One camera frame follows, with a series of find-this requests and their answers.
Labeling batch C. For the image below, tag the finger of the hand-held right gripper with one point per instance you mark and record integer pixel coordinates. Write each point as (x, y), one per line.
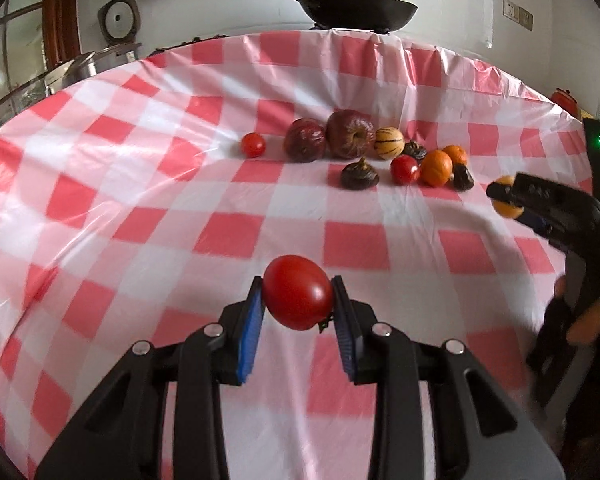
(547, 227)
(540, 192)

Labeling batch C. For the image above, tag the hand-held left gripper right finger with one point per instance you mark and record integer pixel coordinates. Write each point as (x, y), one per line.
(344, 332)

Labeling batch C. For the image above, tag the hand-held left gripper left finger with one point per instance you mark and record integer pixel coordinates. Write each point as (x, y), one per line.
(250, 330)

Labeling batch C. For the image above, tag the person's right hand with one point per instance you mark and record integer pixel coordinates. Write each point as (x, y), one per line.
(587, 325)

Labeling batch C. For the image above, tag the red pot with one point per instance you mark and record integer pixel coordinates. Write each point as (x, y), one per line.
(566, 97)

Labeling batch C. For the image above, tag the red white checkered tablecloth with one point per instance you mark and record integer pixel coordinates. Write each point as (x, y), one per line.
(180, 220)

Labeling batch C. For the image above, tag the striped yellow small melon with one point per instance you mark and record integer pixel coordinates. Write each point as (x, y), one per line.
(389, 143)

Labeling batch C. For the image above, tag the small red tomato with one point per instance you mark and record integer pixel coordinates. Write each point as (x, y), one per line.
(252, 144)

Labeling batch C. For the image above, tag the small wrinkled dark red fruit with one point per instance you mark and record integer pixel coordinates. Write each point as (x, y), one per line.
(305, 139)

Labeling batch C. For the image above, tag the large wrinkled dark red apple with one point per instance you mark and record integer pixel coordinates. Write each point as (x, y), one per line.
(350, 133)

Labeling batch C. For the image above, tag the black gas stove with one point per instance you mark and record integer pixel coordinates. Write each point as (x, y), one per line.
(190, 42)

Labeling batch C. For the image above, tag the silver cooking pot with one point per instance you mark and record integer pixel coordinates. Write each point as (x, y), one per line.
(92, 62)

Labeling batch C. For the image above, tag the wooden glass cabinet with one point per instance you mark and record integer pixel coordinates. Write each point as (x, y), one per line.
(27, 55)

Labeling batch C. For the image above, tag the wall power socket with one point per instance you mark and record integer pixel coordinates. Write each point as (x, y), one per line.
(518, 12)

